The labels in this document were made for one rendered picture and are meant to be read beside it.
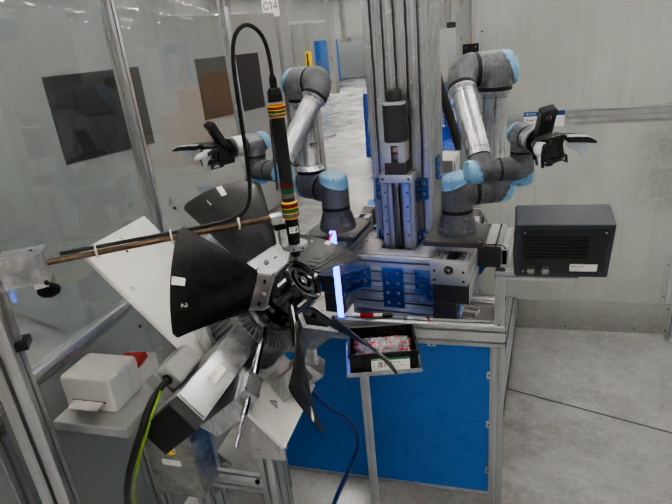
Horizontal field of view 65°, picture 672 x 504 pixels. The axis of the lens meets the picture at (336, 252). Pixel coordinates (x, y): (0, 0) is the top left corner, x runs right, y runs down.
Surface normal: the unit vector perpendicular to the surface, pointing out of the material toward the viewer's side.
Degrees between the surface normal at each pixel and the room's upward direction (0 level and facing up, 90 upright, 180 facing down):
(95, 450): 90
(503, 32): 90
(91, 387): 90
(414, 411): 90
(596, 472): 0
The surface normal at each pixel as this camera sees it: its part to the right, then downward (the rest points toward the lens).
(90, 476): 0.96, 0.01
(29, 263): 0.34, 0.32
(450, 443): -0.25, 0.38
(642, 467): -0.10, -0.92
